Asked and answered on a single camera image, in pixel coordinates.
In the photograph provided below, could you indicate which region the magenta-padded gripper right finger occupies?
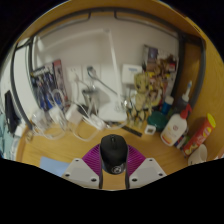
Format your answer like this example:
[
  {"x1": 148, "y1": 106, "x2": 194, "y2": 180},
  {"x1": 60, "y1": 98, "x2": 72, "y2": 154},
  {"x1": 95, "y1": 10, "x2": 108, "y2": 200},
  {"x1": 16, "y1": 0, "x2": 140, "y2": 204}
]
[{"x1": 124, "y1": 143, "x2": 167, "y2": 190}]

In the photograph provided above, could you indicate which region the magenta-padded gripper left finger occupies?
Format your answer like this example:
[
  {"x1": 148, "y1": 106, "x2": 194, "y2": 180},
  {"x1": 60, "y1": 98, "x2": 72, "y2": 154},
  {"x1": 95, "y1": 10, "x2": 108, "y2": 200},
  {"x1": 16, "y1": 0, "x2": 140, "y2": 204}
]
[{"x1": 62, "y1": 143, "x2": 104, "y2": 190}]

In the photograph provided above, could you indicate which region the black computer mouse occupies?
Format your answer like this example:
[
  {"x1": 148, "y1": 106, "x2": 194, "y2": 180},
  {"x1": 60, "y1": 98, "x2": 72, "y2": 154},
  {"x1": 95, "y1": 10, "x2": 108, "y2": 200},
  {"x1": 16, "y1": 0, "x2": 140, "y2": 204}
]
[{"x1": 99, "y1": 134, "x2": 129, "y2": 175}]

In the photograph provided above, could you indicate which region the small white cube clock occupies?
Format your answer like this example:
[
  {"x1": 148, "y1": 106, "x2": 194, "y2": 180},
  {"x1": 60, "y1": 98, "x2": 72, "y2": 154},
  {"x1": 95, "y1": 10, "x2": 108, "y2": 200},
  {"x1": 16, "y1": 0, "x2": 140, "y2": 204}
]
[{"x1": 144, "y1": 124, "x2": 157, "y2": 136}]

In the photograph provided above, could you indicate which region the white power strip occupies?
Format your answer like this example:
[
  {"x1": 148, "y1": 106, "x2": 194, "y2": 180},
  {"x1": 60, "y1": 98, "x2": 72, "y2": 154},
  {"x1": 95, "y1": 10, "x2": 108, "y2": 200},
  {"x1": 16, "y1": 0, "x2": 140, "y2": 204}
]
[{"x1": 87, "y1": 114, "x2": 107, "y2": 131}]

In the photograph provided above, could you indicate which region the green round tin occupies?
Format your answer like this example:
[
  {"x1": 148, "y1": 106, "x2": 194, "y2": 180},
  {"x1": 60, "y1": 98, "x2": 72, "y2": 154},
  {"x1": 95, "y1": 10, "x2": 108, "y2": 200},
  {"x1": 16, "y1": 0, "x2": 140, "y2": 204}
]
[{"x1": 147, "y1": 110, "x2": 169, "y2": 132}]

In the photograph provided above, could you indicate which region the white power adapter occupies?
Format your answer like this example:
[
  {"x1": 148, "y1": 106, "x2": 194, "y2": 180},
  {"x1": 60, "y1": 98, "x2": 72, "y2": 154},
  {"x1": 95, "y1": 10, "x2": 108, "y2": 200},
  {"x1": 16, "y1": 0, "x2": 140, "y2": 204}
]
[{"x1": 65, "y1": 103, "x2": 84, "y2": 126}]

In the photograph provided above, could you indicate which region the white red-capped lotion bottle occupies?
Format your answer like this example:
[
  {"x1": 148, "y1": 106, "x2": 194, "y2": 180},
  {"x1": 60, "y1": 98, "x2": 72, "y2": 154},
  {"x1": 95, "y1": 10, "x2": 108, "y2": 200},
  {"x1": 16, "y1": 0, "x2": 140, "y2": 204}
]
[{"x1": 160, "y1": 103, "x2": 193, "y2": 147}]

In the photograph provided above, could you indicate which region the white desk lamp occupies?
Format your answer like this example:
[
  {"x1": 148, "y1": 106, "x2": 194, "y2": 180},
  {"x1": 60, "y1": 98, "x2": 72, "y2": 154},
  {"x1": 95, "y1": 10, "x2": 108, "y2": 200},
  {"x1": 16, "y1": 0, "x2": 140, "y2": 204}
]
[{"x1": 34, "y1": 29, "x2": 129, "y2": 123}]

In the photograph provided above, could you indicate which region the metal cup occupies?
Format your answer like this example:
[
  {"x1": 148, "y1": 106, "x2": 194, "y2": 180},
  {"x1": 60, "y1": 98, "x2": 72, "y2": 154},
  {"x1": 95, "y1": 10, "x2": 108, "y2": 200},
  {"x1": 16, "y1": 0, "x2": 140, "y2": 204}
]
[{"x1": 81, "y1": 88, "x2": 101, "y2": 116}]

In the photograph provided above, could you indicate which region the white printed mug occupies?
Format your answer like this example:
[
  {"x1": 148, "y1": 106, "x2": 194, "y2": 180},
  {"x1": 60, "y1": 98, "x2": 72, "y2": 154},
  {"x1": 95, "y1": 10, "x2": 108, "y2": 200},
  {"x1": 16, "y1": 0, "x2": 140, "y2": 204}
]
[{"x1": 187, "y1": 143, "x2": 208, "y2": 167}]

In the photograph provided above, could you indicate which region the brown tree creature figurine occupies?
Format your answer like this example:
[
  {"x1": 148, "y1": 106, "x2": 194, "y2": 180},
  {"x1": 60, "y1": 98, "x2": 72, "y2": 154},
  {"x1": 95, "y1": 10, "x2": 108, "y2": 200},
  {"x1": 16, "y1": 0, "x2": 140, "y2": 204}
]
[{"x1": 128, "y1": 71, "x2": 158, "y2": 129}]

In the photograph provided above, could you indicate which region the clear plastic jar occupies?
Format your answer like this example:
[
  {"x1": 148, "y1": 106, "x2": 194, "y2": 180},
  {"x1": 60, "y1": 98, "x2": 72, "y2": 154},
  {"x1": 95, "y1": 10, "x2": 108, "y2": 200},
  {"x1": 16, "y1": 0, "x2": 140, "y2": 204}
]
[{"x1": 31, "y1": 109, "x2": 49, "y2": 134}]

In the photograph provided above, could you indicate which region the red yellow-lidded snack can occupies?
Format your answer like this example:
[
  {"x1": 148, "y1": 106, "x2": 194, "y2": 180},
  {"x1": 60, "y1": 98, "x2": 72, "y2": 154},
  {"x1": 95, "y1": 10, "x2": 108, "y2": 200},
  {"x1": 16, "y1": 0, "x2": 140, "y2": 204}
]
[{"x1": 182, "y1": 113, "x2": 217, "y2": 157}]

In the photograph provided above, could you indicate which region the dark white-nozzle spray bottle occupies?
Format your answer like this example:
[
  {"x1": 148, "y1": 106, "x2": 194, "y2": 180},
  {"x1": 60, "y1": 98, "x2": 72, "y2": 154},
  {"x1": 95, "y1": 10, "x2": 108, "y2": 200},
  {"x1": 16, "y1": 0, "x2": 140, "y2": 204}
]
[{"x1": 173, "y1": 80, "x2": 194, "y2": 114}]

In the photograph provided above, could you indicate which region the blue robot model kit box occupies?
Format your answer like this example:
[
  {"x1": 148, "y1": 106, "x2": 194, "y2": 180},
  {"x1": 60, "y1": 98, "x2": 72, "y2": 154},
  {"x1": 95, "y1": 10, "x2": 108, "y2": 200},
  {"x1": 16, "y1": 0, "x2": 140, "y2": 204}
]
[{"x1": 30, "y1": 59, "x2": 69, "y2": 113}]

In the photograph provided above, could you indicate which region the black bag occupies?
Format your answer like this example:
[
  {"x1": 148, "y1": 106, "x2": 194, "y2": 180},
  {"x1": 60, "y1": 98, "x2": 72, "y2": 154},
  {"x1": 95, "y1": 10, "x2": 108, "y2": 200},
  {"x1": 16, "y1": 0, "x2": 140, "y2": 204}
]
[{"x1": 3, "y1": 89, "x2": 21, "y2": 134}]

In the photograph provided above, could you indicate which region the colourful printed box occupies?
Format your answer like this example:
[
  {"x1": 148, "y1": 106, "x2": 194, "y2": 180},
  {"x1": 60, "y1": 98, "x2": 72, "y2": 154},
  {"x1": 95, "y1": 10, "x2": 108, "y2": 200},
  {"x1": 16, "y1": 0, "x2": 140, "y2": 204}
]
[{"x1": 142, "y1": 44, "x2": 179, "y2": 98}]

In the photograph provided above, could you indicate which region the white charging cable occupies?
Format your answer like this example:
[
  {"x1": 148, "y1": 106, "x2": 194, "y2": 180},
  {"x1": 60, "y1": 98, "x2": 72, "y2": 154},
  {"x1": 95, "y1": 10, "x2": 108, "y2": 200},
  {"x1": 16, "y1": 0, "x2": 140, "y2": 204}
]
[{"x1": 26, "y1": 88, "x2": 108, "y2": 143}]

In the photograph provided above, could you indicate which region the white wall socket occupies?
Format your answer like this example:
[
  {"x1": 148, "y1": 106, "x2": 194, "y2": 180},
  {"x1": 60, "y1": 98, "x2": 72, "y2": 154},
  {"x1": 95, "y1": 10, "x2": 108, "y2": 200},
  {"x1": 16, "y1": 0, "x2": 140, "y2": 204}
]
[
  {"x1": 66, "y1": 66, "x2": 83, "y2": 85},
  {"x1": 83, "y1": 64, "x2": 101, "y2": 85}
]

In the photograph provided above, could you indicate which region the white wall-mounted box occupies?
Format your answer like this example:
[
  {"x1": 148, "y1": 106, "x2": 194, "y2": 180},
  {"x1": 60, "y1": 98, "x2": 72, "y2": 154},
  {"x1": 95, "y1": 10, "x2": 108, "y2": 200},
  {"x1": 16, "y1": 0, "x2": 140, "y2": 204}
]
[{"x1": 121, "y1": 64, "x2": 144, "y2": 86}]

